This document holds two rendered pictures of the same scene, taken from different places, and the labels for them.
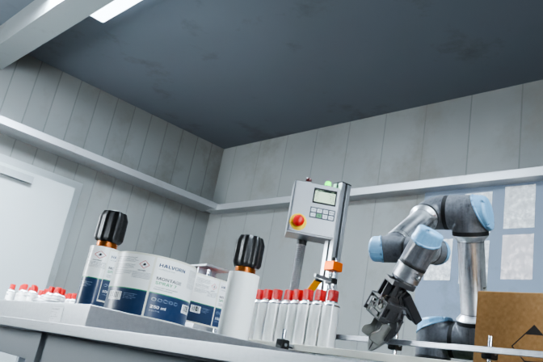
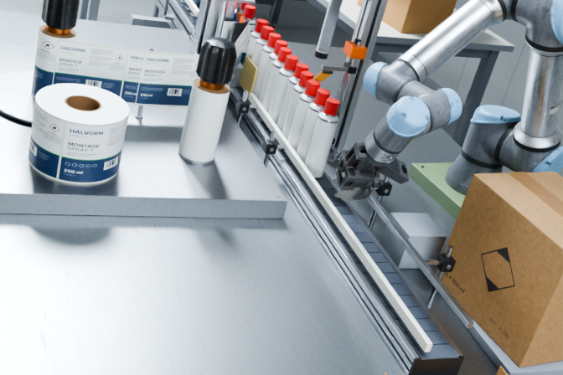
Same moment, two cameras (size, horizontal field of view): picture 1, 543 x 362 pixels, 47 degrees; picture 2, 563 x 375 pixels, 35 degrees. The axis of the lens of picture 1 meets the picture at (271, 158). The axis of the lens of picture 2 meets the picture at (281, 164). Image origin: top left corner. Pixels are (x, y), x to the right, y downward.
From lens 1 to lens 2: 116 cm
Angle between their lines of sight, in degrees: 46
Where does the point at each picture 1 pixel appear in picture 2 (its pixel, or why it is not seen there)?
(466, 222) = (539, 32)
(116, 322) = (18, 202)
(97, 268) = (46, 60)
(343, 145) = not seen: outside the picture
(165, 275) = (77, 141)
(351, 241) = not seen: outside the picture
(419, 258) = (390, 142)
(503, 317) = (485, 220)
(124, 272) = (37, 128)
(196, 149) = not seen: outside the picture
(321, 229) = not seen: outside the picture
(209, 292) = (193, 71)
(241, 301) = (201, 124)
